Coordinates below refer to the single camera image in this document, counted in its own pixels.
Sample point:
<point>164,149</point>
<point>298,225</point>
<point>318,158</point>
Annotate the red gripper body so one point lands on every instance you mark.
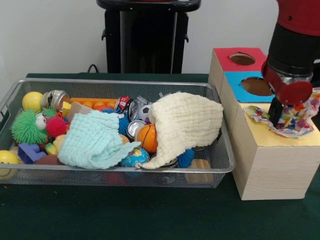
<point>292,92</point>

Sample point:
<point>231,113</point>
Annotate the purple toy block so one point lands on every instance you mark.
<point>30,152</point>

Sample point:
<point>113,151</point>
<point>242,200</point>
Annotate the blue globe ball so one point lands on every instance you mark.
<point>137,157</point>

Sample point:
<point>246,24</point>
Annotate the small soccer ball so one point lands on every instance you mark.
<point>145,112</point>

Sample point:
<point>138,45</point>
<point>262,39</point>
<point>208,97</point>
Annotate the green spiky ball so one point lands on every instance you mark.
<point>26,127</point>

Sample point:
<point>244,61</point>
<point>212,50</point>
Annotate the blue spiky ball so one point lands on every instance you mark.
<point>186,157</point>

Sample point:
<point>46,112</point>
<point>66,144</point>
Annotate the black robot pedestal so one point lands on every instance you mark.
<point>145,40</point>

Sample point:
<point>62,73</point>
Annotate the mint waffle cloth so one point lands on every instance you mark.
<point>95,142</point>

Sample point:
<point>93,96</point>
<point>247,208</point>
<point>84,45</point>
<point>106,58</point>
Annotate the red spiky ball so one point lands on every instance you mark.
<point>56,126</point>

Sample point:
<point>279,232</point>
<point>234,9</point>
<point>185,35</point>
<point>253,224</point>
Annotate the orange toy brick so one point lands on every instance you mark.
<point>92,103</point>

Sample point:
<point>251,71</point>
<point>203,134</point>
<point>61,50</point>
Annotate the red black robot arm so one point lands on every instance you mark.
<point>295,35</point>

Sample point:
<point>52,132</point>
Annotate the multicoloured patterned cloth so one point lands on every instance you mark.
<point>300,120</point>

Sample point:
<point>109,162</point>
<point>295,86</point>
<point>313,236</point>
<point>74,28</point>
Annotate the crushed silver drink can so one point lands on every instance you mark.
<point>57,98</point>

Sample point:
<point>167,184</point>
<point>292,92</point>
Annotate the cream waffle cloth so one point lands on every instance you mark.
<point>185,122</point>

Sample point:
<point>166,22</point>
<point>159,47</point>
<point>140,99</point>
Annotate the orange toy basketball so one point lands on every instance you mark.
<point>146,139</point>

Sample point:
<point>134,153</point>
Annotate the wooden box with three holes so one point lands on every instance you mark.
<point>270,165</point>

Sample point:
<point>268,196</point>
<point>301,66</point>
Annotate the yellow ball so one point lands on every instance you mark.
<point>7,160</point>
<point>32,101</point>

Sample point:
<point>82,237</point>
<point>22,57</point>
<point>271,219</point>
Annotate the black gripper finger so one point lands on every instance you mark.
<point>275,112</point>

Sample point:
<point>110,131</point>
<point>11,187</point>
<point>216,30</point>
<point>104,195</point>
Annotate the shallow clear mesh bin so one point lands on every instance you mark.
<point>100,177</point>

